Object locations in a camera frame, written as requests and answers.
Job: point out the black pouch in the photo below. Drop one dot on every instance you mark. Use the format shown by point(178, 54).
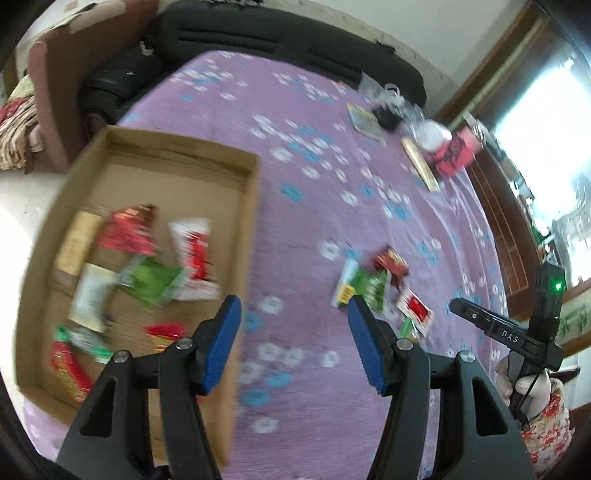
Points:
point(387, 117)

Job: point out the small green white packet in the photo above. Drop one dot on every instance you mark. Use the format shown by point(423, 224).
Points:
point(85, 344)

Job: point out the dark red snack packet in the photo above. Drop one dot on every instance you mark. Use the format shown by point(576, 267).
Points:
point(391, 264)

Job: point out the person's right hand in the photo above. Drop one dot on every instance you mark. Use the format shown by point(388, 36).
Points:
point(539, 392)

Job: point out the cardboard box tray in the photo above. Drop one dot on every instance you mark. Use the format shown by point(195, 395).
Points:
point(161, 184)

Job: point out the tiny green packet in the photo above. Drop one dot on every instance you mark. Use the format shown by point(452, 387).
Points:
point(408, 330)

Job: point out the beige wafer packet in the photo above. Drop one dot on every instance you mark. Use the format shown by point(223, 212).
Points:
point(76, 242)

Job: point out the small white red packet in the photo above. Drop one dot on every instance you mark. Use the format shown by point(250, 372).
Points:
point(415, 311)

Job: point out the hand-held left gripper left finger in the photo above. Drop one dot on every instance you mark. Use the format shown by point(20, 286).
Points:
point(221, 350)

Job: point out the brown armchair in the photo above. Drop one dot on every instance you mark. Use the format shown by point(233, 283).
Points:
point(55, 92)

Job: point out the person's right forearm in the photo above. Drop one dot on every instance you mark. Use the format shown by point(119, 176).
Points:
point(549, 436)

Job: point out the clear plastic bag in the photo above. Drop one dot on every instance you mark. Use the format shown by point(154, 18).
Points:
point(369, 85)

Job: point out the green snack packet white edge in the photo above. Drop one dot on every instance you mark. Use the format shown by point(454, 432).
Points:
point(364, 284)

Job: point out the green pea snack packet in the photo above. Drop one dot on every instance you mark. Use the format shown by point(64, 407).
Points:
point(150, 281)

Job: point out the wooden framed window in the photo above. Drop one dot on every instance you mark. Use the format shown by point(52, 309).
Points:
point(545, 138)

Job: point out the white red green snack packet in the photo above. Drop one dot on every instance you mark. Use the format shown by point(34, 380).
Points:
point(194, 258)

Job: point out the wooden cabinet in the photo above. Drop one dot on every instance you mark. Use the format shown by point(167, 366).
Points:
point(498, 230)

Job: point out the yellow green booklet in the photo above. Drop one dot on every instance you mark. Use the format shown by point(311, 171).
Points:
point(365, 122)

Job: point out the long beige biscuit packet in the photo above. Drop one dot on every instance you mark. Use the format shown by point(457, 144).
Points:
point(421, 164)

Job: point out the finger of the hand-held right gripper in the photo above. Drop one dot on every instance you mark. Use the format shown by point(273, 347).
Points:
point(471, 314)

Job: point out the patterned blanket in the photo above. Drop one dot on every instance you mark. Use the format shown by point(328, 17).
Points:
point(16, 124)

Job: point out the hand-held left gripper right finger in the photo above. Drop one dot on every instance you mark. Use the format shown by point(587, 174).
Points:
point(367, 346)

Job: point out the pink box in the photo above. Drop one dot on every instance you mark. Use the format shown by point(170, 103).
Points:
point(471, 147)

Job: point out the small white cup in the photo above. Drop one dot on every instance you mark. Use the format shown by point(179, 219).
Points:
point(147, 47)

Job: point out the pale white snack packet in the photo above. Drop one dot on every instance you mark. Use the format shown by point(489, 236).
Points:
point(94, 297)

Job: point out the black leather sofa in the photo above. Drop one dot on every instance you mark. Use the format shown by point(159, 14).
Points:
point(277, 32)

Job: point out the purple floral bedsheet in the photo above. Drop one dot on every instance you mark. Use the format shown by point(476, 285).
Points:
point(300, 184)

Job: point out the red packet with gold character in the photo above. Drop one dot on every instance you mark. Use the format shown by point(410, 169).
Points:
point(166, 334)

